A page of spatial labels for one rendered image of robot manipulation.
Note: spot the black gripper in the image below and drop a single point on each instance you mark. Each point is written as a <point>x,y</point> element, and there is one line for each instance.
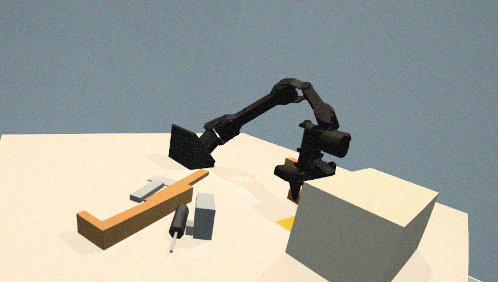
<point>296,176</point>

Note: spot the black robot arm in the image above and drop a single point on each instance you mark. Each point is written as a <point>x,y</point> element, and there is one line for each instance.
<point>324,137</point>

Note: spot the black-handled tool with grey metal rod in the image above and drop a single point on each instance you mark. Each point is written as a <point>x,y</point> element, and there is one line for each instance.
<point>178,224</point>

